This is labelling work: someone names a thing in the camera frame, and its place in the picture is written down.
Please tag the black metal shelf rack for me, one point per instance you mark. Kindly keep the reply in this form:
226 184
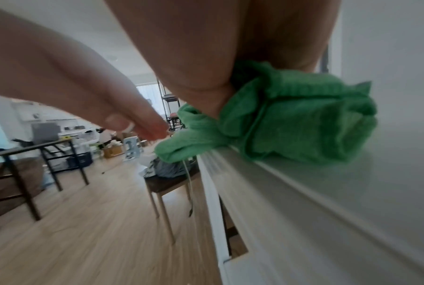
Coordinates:
169 108

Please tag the dark blue crate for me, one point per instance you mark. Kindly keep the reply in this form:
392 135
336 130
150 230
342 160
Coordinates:
80 160

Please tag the cardboard box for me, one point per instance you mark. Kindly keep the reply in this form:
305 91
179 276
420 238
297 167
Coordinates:
112 151

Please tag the white plastic stand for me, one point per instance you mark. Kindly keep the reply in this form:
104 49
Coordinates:
132 149

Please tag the grey crumpled bag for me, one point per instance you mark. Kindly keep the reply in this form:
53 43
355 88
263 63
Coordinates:
169 168

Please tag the dark table with black legs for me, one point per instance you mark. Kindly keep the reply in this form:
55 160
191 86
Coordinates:
28 149

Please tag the green microfibre cloth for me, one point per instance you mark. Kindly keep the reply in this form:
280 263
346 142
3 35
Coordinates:
296 119

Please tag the person's right hand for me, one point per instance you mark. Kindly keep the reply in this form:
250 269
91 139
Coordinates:
197 44

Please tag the wooden stool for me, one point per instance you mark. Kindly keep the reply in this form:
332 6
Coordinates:
162 192

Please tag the white cabinet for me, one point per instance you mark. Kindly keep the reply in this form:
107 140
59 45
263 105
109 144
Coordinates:
324 211

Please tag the grey monitor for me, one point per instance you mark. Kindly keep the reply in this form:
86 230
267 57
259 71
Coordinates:
45 133

